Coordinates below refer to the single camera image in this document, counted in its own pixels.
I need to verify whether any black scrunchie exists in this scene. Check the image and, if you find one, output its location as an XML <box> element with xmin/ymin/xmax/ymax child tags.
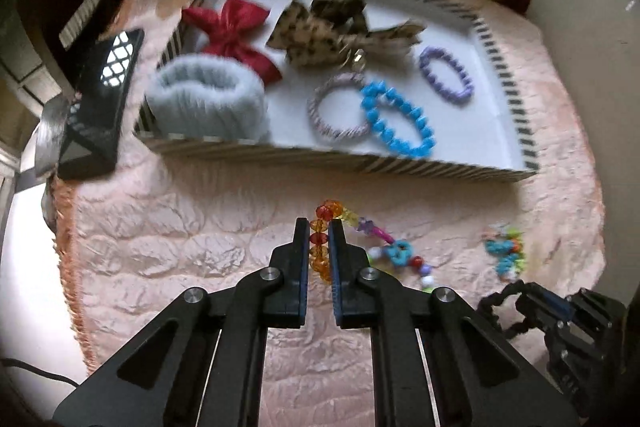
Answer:
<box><xmin>476</xmin><ymin>280</ymin><xmax>537</xmax><ymax>340</ymax></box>

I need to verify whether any teal green plastic bracelet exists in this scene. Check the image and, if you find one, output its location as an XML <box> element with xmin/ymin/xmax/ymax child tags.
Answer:
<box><xmin>482</xmin><ymin>223</ymin><xmax>527</xmax><ymax>284</ymax></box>

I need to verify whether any orange rainbow bead bracelet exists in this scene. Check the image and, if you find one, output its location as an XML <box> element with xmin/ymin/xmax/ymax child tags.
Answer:
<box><xmin>308</xmin><ymin>198</ymin><xmax>396</xmax><ymax>286</ymax></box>

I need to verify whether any light blue fluffy scrunchie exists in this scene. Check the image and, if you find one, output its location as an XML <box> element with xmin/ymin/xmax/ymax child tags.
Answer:
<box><xmin>145</xmin><ymin>54</ymin><xmax>269</xmax><ymax>141</ymax></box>

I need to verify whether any blue bead bracelet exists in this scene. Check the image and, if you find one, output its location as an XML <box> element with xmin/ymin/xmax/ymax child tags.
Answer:
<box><xmin>359</xmin><ymin>79</ymin><xmax>437</xmax><ymax>160</ymax></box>

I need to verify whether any purple bead bracelet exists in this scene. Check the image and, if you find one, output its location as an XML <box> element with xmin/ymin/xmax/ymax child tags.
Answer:
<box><xmin>418</xmin><ymin>45</ymin><xmax>475</xmax><ymax>106</ymax></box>

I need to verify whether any red satin bow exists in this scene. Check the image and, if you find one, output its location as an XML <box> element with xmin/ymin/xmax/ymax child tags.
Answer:
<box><xmin>181</xmin><ymin>0</ymin><xmax>282</xmax><ymax>86</ymax></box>

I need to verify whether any leopard print bow with bell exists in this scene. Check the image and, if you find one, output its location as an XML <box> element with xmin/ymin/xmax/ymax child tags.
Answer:
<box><xmin>267</xmin><ymin>0</ymin><xmax>425</xmax><ymax>67</ymax></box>

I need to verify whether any pink quilted table cover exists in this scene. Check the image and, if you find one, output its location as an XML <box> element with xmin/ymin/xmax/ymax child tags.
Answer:
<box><xmin>49</xmin><ymin>0</ymin><xmax>606</xmax><ymax>427</ymax></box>

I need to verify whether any striped black white tray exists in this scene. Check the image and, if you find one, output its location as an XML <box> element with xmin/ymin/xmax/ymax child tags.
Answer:
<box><xmin>134</xmin><ymin>0</ymin><xmax>538</xmax><ymax>182</ymax></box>

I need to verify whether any black smartphone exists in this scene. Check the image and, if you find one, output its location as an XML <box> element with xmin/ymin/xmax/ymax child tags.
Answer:
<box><xmin>56</xmin><ymin>28</ymin><xmax>144</xmax><ymax>181</ymax></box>

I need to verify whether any multicolour round bead bracelet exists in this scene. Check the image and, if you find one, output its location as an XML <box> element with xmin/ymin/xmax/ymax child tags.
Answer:
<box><xmin>366</xmin><ymin>241</ymin><xmax>437</xmax><ymax>293</ymax></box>

